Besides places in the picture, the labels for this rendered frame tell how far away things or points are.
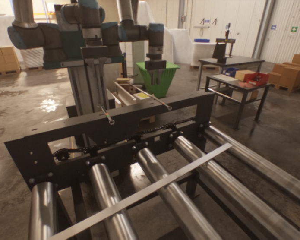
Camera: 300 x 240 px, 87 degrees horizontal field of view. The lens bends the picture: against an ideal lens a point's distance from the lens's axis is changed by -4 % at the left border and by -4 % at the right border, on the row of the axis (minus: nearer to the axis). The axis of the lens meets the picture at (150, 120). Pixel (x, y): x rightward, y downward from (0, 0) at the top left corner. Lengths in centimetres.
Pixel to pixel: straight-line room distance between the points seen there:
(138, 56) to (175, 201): 410
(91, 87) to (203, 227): 156
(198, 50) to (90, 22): 685
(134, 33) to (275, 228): 119
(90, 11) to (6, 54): 811
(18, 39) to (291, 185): 182
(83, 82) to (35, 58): 721
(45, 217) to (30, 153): 32
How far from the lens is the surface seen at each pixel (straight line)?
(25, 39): 144
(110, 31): 156
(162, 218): 184
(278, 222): 94
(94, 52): 92
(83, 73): 181
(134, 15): 155
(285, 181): 116
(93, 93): 187
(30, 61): 899
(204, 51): 758
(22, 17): 142
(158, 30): 102
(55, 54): 153
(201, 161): 103
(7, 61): 894
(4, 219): 231
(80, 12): 92
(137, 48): 459
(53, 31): 153
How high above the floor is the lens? 160
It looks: 30 degrees down
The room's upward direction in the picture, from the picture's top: straight up
